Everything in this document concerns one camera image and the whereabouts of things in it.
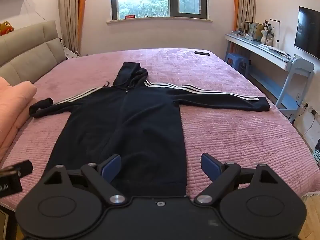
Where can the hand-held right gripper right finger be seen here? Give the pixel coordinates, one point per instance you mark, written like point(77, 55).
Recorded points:
point(210, 166)

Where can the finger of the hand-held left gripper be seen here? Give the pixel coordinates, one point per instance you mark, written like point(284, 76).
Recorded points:
point(23, 168)

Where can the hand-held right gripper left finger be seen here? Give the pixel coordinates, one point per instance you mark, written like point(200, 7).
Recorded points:
point(112, 168)

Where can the black striped hoodie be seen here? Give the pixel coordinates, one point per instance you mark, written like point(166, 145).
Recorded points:
point(125, 130)

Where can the pink quilted bedspread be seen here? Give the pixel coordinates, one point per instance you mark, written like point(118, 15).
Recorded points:
point(225, 135)

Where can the pink folded quilt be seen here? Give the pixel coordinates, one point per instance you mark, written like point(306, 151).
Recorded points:
point(12, 105)

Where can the black white patterned cloth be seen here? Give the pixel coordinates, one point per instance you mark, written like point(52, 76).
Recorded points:
point(317, 152)

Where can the blue plastic stool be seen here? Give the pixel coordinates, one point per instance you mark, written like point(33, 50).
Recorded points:
point(236, 60)

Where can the black remote control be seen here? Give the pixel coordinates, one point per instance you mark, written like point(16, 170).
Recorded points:
point(202, 53)

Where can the beige padded headboard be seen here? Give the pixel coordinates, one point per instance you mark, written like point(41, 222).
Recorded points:
point(30, 47)

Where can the white nightstand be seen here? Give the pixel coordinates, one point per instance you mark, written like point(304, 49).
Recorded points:
point(70, 53)

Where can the papers on desk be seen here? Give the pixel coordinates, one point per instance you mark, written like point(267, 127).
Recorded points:
point(273, 50)

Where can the orange plush toy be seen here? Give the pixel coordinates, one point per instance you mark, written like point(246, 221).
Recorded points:
point(6, 28)

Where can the row of books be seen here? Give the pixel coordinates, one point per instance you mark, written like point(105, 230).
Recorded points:
point(253, 30)

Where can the vase with flowers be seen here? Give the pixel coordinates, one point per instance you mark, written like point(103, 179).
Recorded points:
point(267, 33)

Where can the small red sign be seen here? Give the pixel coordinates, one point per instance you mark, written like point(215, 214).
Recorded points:
point(130, 16)

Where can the white windowsill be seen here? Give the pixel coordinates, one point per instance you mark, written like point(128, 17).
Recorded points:
point(160, 20)

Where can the orange curtain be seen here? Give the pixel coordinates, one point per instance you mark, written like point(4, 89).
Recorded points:
point(235, 5)
point(83, 17)

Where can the beige curtain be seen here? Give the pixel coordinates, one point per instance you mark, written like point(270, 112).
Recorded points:
point(68, 12)
point(246, 2)

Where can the dark framed window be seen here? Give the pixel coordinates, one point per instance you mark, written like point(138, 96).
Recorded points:
point(160, 0)

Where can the wall mounted television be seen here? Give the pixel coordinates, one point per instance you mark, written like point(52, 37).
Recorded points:
point(307, 32)

